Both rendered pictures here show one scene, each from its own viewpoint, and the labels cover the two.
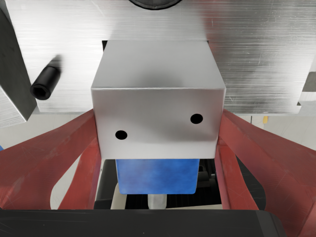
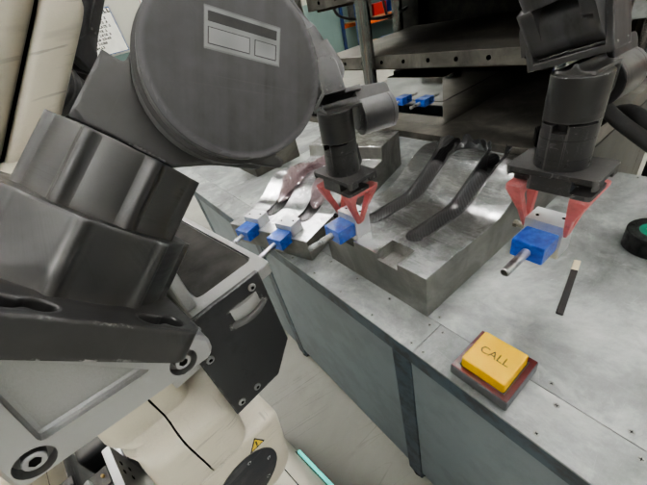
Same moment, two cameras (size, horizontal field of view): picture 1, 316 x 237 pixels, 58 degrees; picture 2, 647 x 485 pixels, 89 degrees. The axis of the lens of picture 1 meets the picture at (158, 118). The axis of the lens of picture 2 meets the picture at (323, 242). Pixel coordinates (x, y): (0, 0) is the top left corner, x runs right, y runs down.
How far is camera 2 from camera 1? 0.63 m
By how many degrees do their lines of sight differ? 78
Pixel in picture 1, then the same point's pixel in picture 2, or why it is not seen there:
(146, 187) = (331, 226)
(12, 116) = (305, 239)
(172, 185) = (336, 228)
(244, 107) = (365, 244)
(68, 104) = not seen: hidden behind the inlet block
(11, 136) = not seen: hidden behind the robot
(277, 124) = not seen: outside the picture
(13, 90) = (313, 239)
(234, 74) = (370, 237)
